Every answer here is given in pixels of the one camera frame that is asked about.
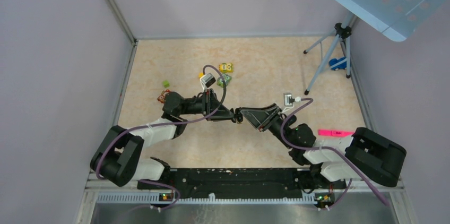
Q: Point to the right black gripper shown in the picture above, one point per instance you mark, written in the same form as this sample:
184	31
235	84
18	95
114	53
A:
258	118

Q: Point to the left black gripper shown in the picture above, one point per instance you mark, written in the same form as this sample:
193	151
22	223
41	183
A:
209	101

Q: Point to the black earbud charging case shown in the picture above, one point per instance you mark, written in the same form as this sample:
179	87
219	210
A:
238	117

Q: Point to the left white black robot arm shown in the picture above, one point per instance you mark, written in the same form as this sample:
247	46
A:
117	159

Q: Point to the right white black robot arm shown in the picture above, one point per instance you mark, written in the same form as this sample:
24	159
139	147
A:
363	153

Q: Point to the green number block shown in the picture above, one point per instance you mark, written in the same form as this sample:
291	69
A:
223	79

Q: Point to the yellow number block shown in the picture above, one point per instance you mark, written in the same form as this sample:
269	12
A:
226	68

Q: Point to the small green cube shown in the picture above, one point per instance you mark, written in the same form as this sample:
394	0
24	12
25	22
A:
166	84

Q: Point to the red number block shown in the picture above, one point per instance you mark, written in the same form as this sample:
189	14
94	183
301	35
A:
162	96

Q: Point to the pink marker pen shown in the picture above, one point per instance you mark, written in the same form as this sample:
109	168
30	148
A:
334	133

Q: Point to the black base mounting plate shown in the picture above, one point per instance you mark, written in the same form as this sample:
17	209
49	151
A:
243	183

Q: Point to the blue toy car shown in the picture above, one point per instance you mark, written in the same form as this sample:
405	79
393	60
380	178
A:
338	63

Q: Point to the light blue tripod stand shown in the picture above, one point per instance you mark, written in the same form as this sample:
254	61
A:
341	34

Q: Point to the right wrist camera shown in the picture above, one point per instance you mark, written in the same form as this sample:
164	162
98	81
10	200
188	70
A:
289	101

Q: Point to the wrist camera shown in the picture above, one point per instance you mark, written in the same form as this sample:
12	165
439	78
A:
207	80
289	101

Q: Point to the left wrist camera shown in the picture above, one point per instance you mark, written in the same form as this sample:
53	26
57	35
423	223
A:
207	80

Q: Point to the white cable duct strip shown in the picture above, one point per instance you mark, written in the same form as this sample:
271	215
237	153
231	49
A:
156	198

